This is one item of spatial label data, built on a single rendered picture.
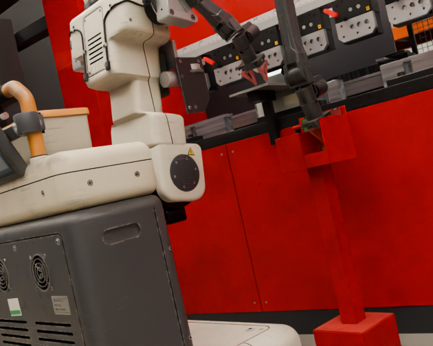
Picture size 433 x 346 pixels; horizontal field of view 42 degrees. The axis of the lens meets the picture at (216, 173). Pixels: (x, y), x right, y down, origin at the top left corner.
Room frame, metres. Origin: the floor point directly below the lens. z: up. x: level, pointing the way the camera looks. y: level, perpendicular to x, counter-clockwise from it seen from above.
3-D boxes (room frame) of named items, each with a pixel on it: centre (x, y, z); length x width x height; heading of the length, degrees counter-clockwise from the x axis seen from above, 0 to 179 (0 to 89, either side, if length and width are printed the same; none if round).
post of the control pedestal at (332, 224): (1.90, -0.35, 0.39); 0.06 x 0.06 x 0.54; 43
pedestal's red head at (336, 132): (1.90, -0.35, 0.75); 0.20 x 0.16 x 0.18; 43
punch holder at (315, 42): (2.24, -0.49, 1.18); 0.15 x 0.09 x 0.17; 53
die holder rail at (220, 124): (2.68, 0.09, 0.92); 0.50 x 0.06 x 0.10; 53
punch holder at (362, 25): (2.12, -0.65, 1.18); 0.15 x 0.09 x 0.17; 53
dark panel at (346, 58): (2.90, -0.47, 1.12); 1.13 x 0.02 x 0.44; 53
